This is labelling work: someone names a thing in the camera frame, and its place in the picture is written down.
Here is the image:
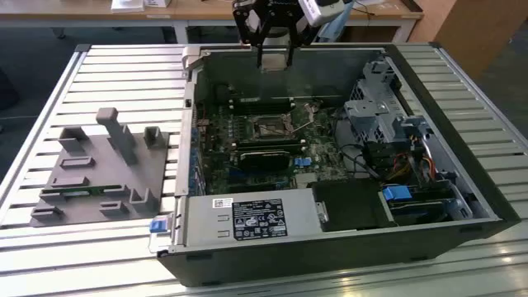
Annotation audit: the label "wooden desk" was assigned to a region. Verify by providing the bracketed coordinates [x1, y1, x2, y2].
[0, 0, 426, 44]

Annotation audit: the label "white paper sheets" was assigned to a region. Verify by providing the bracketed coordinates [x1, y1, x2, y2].
[355, 0, 417, 11]

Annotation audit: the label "CPU socket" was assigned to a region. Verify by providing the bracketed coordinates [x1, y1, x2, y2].
[250, 113, 298, 140]

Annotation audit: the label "pale blue teach pendant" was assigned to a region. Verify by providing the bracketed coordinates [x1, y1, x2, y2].
[318, 2, 357, 43]

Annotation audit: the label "wooden cabinet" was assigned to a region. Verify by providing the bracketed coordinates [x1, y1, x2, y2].
[406, 0, 528, 82]

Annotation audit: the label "black graphics card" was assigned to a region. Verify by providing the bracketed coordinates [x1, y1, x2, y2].
[238, 150, 291, 171]

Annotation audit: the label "black cable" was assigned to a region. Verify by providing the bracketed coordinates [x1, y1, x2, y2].
[337, 144, 387, 181]

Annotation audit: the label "silver power supply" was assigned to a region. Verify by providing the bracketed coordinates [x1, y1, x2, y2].
[175, 194, 322, 250]

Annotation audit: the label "metal drive cage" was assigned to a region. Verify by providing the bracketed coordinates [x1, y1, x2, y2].
[343, 58, 430, 146]

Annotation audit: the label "blue case latch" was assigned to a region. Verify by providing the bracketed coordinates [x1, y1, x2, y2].
[149, 216, 173, 235]

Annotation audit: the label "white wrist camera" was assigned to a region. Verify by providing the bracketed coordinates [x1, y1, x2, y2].
[298, 0, 347, 27]

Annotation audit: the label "black plastic shroud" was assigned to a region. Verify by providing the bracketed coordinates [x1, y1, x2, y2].
[309, 179, 399, 233]

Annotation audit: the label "RAM slot white clips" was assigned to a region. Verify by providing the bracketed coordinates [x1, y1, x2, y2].
[229, 104, 297, 110]
[229, 97, 297, 102]

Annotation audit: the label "grey parts rack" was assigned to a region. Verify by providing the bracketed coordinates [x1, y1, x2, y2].
[30, 106, 171, 228]

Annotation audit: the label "green motherboard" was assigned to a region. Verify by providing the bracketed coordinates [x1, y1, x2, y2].
[193, 98, 353, 197]

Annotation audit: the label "black open PC case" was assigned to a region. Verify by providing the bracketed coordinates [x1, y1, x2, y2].
[155, 43, 522, 287]

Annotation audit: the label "green RAM stick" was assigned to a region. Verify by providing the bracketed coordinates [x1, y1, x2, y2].
[61, 184, 125, 196]

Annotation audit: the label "blue disk carrier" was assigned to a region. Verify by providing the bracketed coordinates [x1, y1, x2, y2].
[382, 184, 414, 204]

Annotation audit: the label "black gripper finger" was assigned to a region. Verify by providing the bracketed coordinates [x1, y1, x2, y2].
[233, 2, 273, 67]
[287, 12, 315, 67]

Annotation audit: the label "coloured power wire bundle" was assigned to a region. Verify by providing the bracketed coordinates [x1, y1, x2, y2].
[387, 150, 439, 184]

